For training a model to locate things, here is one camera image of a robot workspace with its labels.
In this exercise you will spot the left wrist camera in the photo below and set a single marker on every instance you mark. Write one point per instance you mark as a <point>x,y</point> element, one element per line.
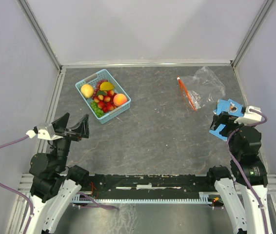
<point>43,131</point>

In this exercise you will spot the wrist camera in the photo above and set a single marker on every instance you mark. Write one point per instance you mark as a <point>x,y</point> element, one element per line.
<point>43,131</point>
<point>249,117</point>

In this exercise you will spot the green grape bunch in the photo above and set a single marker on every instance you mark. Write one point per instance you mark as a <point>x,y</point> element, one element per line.
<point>98,112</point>

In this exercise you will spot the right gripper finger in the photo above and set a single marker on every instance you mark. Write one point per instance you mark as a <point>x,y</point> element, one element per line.
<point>215,122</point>
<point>221,131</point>

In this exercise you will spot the yellow starfruit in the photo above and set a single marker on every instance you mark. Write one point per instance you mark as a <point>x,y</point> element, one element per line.
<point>106,86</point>

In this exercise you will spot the red lychee cluster with leaves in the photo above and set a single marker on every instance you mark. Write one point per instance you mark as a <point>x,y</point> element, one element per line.
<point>105,103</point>

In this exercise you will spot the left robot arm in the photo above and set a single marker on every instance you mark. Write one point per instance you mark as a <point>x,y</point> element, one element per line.
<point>51,192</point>

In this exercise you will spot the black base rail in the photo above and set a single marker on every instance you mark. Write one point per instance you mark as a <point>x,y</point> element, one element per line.
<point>138,187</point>

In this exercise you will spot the blue printed cloth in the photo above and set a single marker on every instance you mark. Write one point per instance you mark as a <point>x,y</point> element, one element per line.
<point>232,108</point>

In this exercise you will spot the light blue cable duct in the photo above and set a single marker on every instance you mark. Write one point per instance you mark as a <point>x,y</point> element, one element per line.
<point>203,199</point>

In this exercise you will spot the purple grape bunch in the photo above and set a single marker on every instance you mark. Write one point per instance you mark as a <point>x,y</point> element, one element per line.
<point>98,91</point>

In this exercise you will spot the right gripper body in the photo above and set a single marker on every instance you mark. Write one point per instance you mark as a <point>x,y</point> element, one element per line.
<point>227,119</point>

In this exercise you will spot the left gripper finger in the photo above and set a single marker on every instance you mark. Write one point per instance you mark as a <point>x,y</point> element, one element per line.
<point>81,129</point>
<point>60,124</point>

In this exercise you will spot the orange pink peach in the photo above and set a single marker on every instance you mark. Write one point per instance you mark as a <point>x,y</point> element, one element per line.
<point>119,99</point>

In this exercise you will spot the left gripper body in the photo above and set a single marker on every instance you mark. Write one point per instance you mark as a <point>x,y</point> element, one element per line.
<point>69,136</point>

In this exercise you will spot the clear zip top bag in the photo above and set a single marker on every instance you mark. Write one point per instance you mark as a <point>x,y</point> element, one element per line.
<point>201,89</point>

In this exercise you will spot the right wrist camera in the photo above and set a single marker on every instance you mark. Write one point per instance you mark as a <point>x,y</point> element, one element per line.
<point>249,117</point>

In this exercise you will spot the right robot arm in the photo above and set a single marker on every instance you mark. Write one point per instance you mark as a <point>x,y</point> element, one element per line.
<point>244,187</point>

